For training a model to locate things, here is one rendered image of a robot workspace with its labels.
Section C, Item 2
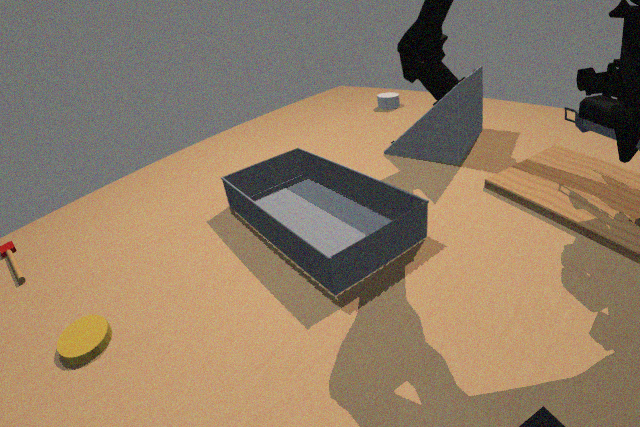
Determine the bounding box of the yellow flat disc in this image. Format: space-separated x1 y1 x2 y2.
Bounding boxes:
57 314 113 364

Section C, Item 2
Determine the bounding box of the short grey cylinder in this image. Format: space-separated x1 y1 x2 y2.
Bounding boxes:
377 92 400 110

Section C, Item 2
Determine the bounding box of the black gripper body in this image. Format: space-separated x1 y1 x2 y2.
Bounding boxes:
578 52 640 129

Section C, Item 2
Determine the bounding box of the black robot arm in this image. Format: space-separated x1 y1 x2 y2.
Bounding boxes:
397 0 640 106

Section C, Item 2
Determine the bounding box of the black spatula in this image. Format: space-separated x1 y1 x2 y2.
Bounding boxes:
519 406 565 427

